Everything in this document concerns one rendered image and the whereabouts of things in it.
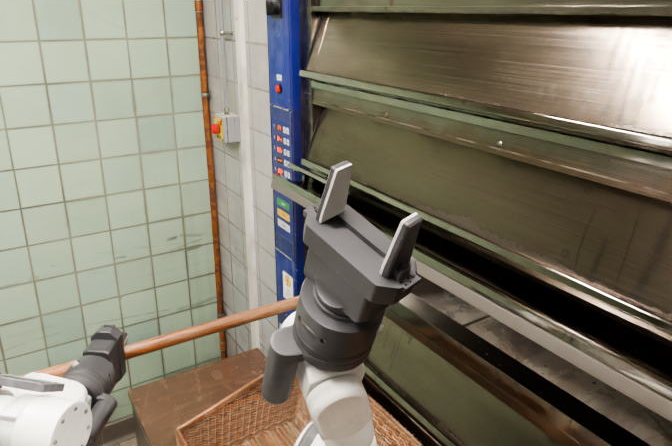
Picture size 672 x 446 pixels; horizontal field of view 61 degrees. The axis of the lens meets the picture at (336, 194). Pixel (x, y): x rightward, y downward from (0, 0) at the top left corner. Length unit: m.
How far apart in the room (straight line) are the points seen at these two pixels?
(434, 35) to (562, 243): 0.52
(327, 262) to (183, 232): 2.13
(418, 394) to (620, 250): 0.71
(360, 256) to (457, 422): 0.98
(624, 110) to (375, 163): 0.68
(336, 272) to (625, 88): 0.59
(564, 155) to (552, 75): 0.14
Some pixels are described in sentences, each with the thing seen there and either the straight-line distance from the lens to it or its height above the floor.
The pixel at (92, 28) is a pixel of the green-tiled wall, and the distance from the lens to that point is 2.39.
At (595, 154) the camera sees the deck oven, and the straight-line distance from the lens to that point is 1.02.
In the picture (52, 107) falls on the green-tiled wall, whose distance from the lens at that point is 2.39.
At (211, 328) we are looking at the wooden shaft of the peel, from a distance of 1.38.
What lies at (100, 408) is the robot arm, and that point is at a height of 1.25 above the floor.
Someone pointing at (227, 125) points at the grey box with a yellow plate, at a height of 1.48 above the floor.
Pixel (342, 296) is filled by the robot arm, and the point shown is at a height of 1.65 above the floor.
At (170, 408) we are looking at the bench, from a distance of 2.18.
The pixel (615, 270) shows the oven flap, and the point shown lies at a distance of 1.02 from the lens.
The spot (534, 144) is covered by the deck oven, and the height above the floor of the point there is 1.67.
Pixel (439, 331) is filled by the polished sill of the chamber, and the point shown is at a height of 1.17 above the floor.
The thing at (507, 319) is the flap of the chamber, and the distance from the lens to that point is 1.01.
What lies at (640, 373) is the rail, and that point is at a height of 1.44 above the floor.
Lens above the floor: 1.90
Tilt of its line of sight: 18 degrees down
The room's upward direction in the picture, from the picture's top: straight up
